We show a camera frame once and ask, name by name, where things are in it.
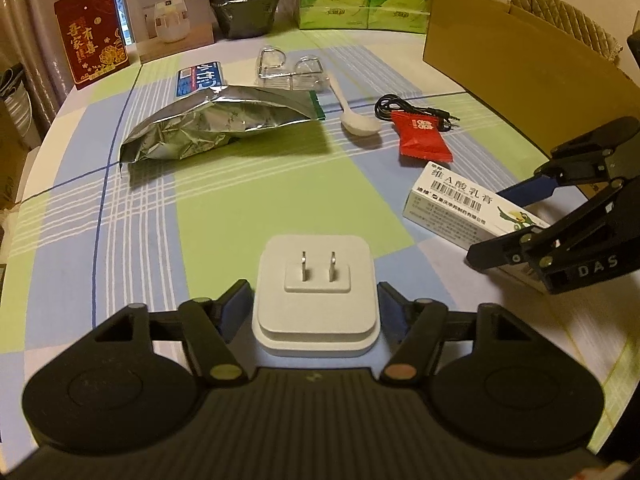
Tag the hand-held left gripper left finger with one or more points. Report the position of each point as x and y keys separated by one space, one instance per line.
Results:
x=235 y=310

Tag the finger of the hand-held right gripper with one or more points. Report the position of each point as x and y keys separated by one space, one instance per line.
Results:
x=500 y=252
x=530 y=187

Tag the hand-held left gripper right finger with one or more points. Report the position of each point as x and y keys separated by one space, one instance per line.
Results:
x=395 y=312

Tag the white ointment box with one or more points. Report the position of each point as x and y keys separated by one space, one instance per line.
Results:
x=450 y=200

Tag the white power adapter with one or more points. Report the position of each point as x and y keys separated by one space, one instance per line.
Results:
x=315 y=320

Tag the red candy packet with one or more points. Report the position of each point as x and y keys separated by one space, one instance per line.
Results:
x=422 y=140

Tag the long cardboard box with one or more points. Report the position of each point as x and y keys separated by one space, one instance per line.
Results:
x=500 y=60

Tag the white plastic spoon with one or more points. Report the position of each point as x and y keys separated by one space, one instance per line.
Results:
x=357 y=124

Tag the silver foil bag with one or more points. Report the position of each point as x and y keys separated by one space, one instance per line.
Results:
x=200 y=125

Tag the checked cloth desktop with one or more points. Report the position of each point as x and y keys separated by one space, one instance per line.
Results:
x=250 y=200

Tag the quilted chair cushion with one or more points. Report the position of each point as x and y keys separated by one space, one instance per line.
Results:
x=565 y=20

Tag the green tissue pack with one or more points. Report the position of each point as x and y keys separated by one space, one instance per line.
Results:
x=400 y=10
x=332 y=7

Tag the blue label plastic box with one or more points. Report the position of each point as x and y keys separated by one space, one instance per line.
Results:
x=197 y=80

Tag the clear plastic holder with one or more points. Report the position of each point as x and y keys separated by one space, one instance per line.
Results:
x=290 y=72

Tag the red greeting box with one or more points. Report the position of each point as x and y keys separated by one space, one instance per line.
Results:
x=92 y=40

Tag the white humidifier box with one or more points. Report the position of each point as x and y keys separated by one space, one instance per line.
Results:
x=170 y=10

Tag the grey shiny curtain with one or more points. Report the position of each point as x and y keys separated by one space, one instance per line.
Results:
x=35 y=10

